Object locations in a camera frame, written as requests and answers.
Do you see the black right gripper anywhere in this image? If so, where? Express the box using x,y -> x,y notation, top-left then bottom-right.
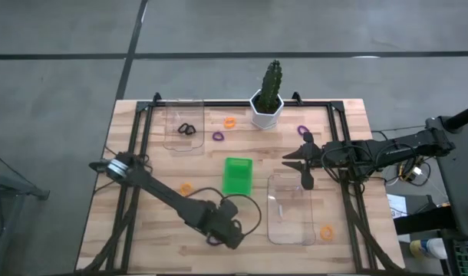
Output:
282,132 -> 327,191

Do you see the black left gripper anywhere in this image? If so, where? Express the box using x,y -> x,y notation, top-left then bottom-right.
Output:
197,199 -> 246,250

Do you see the clear plastic bin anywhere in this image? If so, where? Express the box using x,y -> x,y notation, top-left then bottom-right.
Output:
163,98 -> 206,153
266,172 -> 317,246

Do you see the green plastic basket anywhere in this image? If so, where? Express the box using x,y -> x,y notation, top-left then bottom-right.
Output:
222,156 -> 254,196

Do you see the tall green cactus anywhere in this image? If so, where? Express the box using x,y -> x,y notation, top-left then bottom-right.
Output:
255,59 -> 284,115

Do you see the white paper sheet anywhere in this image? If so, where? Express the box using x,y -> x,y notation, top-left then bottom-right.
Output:
386,193 -> 408,219

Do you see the white plastic bottle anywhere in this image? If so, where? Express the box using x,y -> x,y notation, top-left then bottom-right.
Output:
409,237 -> 448,261

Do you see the black equipment cart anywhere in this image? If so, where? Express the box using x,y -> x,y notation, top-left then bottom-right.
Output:
393,101 -> 468,238

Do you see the grey metal stand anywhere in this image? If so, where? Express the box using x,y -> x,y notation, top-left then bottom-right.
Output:
0,152 -> 51,276

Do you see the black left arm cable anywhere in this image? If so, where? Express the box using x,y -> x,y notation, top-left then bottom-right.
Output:
186,186 -> 262,237

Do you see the black table frame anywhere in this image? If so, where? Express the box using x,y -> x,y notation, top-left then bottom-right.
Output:
74,91 -> 404,276

